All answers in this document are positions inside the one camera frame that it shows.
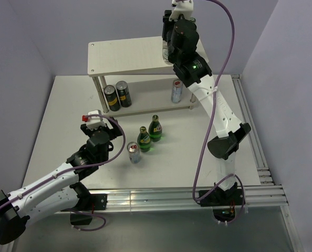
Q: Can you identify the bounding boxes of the green glass bottle front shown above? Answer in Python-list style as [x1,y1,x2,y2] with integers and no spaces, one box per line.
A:
[137,126,151,152]

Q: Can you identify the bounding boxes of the green glass bottle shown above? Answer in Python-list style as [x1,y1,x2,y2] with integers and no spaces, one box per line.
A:
[148,114,162,142]
[137,126,151,152]

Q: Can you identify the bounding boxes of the white blue can shelf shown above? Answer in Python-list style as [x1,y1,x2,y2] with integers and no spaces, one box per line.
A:
[171,79,183,103]

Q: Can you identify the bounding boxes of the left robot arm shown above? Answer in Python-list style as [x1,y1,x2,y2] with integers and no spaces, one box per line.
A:
[0,114,125,245]

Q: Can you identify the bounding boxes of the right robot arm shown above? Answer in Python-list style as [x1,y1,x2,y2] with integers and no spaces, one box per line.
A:
[162,10,251,205]

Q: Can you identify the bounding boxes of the white two-tier shelf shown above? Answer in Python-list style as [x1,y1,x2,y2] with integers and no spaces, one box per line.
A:
[87,36,197,117]

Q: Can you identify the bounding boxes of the white blue can front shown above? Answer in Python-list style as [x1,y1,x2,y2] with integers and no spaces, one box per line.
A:
[127,142,141,164]

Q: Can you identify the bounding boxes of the black can left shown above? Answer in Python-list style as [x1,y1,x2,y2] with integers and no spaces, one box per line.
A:
[103,85,120,111]

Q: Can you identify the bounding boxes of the black can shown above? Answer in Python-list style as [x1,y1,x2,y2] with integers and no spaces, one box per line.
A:
[103,85,120,111]
[116,81,132,108]

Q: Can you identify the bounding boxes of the black can right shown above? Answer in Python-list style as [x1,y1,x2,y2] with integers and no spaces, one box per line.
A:
[116,81,132,108]

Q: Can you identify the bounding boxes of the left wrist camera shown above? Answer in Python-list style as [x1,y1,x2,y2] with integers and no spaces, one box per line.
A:
[82,110,105,130]

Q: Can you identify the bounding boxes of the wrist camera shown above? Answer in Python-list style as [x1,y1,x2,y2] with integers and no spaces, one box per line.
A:
[169,0,194,21]
[82,110,105,130]

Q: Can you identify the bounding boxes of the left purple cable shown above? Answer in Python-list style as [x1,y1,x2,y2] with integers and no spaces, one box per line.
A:
[0,115,126,241]

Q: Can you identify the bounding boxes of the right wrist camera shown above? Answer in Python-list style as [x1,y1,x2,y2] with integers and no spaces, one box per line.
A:
[169,0,194,21]

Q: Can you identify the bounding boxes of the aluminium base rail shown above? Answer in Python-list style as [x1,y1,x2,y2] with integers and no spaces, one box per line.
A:
[50,183,289,214]

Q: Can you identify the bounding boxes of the aluminium side rail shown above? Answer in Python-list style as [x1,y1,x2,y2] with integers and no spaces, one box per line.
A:
[231,75,275,186]

